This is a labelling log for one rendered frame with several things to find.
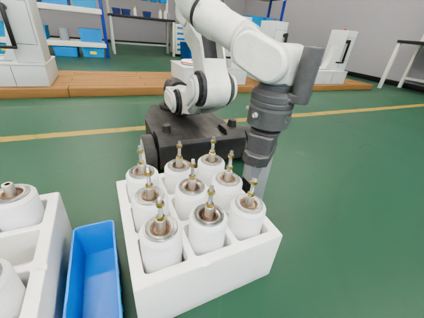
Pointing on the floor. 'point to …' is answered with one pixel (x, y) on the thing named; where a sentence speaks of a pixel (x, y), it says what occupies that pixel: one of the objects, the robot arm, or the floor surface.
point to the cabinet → (176, 38)
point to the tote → (185, 51)
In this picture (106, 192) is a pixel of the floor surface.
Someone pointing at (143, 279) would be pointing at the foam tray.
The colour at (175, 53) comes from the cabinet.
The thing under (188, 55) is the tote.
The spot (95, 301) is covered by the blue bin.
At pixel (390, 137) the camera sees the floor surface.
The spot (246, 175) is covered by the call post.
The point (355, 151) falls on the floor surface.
